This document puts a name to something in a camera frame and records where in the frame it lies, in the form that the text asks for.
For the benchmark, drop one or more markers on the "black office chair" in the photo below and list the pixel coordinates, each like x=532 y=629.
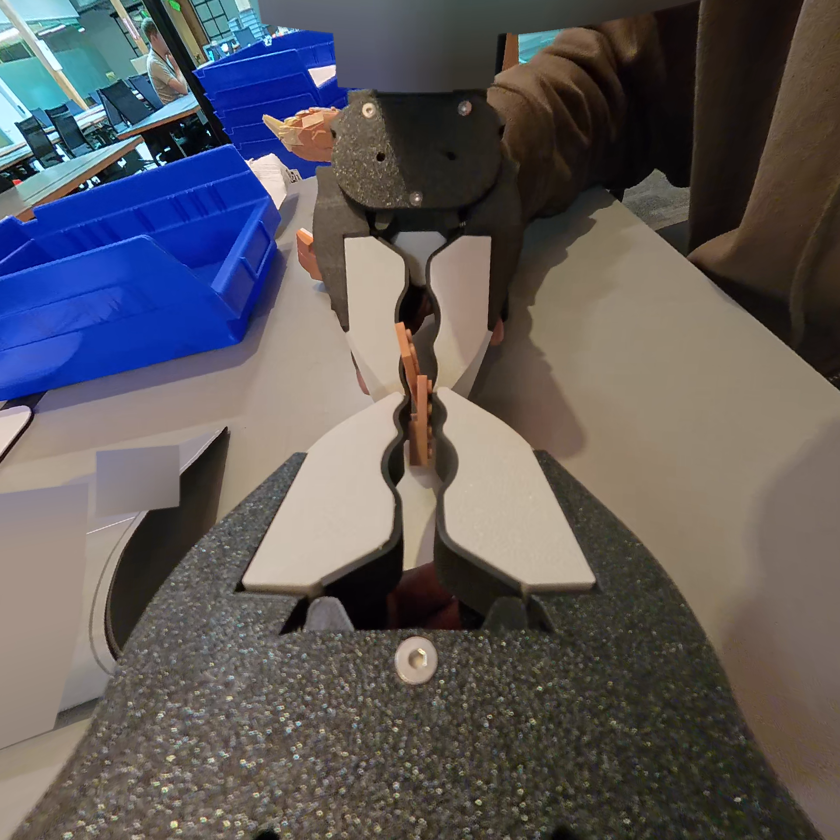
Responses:
x=39 y=141
x=124 y=102

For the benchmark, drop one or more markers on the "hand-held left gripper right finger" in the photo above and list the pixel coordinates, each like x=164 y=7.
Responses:
x=512 y=518

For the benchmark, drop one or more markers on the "tan brown brick figure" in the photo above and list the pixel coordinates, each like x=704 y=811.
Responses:
x=308 y=134

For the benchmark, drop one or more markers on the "black pole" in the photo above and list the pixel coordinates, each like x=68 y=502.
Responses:
x=201 y=72

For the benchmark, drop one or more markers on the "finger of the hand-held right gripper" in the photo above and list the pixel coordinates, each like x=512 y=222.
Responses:
x=466 y=302
x=371 y=308

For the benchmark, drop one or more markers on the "blue plastic bin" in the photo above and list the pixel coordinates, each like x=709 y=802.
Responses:
x=131 y=315
x=164 y=190

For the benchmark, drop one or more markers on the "grey office table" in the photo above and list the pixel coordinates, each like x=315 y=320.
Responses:
x=164 y=115
x=65 y=174

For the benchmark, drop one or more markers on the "white rounded panel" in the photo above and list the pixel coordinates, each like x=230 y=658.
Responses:
x=10 y=426

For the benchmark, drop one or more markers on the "narrow brown toy brick plate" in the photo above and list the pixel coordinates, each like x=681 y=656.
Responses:
x=421 y=439

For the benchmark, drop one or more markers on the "white paper booklet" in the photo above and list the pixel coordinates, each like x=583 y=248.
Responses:
x=269 y=177

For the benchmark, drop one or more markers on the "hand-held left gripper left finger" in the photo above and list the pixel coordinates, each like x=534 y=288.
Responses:
x=328 y=518

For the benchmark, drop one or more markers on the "person's right hand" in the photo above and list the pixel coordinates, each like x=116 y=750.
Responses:
x=499 y=331

